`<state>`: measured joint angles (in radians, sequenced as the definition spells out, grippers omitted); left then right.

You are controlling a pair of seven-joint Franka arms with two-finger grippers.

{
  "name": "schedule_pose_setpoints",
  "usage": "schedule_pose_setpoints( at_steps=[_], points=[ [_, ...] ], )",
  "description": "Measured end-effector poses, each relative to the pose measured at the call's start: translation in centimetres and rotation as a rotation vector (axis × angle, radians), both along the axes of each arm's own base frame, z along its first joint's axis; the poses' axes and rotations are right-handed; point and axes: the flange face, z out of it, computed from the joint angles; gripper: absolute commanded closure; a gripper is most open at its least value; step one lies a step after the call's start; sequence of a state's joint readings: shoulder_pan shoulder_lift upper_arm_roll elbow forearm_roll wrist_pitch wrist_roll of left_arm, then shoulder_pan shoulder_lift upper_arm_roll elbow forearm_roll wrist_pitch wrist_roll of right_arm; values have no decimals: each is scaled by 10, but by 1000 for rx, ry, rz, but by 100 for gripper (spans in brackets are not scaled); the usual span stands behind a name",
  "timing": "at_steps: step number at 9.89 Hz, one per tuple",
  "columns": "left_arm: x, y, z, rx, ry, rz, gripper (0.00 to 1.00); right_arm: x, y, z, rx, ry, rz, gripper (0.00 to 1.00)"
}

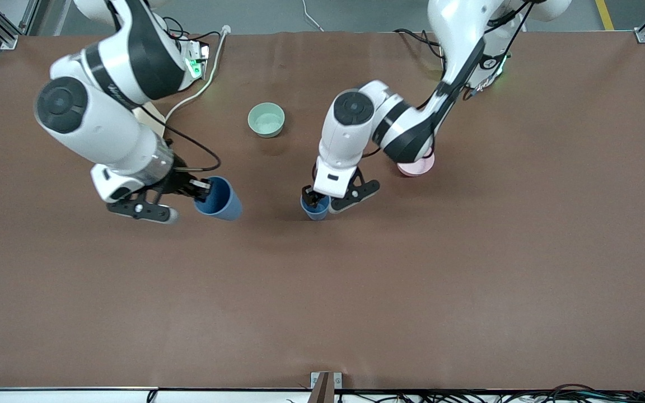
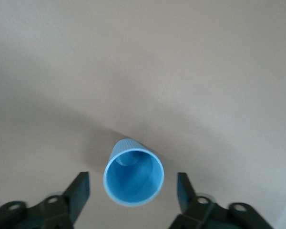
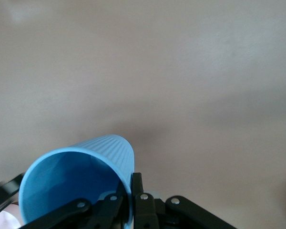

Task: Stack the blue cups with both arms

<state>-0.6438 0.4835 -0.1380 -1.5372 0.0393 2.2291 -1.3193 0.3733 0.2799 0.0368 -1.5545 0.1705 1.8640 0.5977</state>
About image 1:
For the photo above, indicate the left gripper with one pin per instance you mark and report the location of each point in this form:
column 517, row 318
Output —
column 311, row 197

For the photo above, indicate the brown table cover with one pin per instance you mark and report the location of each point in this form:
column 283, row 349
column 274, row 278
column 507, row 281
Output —
column 322, row 291

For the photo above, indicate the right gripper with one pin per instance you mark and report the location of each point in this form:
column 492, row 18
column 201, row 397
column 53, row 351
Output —
column 178, row 182

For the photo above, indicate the metal table clamp bracket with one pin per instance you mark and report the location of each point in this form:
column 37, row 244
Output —
column 326, row 386

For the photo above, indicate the pink bowl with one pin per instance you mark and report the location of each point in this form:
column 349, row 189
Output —
column 417, row 168

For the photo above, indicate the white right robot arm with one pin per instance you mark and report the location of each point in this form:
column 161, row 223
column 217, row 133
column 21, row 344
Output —
column 104, row 120

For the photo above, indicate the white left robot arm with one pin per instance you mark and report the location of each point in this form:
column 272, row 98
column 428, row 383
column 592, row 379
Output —
column 406, row 129

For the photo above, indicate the blue plastic cup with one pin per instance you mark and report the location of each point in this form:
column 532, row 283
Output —
column 316, row 211
column 223, row 200

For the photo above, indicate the cream white toaster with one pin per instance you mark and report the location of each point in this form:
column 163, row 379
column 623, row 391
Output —
column 152, row 120

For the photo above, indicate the green bowl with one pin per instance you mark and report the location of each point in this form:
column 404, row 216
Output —
column 266, row 120

